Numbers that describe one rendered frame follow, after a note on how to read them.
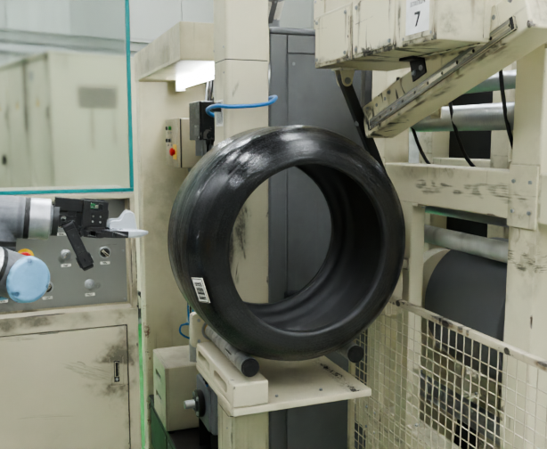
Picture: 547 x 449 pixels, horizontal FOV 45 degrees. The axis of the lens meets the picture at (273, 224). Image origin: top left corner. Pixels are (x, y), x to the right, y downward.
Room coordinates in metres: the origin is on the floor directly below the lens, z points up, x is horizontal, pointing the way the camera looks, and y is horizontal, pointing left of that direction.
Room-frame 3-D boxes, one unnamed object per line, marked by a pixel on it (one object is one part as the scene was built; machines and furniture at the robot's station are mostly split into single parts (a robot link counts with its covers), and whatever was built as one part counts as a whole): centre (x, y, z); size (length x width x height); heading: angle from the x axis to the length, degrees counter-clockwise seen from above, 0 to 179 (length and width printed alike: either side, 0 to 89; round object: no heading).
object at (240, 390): (1.68, 0.12, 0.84); 0.36 x 0.09 x 0.06; 21
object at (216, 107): (1.96, 0.09, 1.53); 0.19 x 0.19 x 0.06; 21
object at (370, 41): (1.71, -0.34, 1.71); 0.61 x 0.25 x 0.15; 21
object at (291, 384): (1.73, -0.01, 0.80); 0.37 x 0.36 x 0.02; 111
